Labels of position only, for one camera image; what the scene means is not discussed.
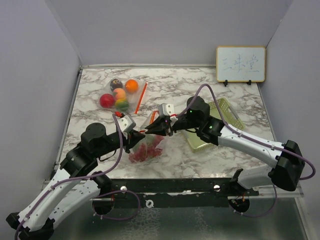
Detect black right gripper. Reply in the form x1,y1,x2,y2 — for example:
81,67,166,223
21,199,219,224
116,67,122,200
145,113,201,137

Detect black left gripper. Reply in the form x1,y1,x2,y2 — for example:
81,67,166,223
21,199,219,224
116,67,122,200
94,128,146,159

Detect dark purple grape bunch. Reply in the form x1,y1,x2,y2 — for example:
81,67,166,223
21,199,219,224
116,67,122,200
128,134,165,163

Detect clear zip bag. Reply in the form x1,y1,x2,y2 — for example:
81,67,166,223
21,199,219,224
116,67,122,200
97,77,148,114
127,110,168,164

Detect yellow green mango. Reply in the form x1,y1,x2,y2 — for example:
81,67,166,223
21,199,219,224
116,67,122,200
115,98,130,112

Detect clear zip top bag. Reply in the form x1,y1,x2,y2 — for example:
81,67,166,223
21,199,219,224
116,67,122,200
97,77,148,114

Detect red apple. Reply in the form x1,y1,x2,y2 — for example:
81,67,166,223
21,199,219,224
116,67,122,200
99,93,115,109

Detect peach orange pink fruit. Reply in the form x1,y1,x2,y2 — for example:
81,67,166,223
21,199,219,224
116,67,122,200
113,88,126,101

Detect dark purple plum fruit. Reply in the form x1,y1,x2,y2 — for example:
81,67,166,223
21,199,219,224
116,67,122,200
109,78,123,92

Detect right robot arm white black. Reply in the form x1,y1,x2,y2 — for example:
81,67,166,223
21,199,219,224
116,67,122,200
145,96,305,196

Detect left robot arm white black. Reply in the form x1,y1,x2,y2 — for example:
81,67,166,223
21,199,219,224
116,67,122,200
6,119,145,240

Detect pale green plastic basket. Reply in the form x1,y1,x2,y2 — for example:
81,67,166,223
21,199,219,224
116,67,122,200
183,97,245,153

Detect small framed whiteboard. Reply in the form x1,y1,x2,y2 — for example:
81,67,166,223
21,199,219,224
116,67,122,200
216,46,266,84

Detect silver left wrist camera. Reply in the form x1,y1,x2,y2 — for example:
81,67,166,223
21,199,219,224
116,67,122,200
112,113,136,134

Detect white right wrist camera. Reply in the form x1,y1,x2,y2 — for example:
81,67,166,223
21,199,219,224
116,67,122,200
158,103,176,117

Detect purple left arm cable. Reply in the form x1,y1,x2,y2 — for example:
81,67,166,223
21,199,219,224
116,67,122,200
13,113,142,240

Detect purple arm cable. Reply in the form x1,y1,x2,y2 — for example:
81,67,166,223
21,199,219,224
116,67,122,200
172,83,317,217
13,113,142,240

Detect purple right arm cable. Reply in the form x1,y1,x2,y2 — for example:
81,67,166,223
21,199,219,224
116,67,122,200
172,83,317,217

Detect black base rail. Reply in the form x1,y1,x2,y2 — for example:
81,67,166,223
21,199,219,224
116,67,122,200
91,177,259,212

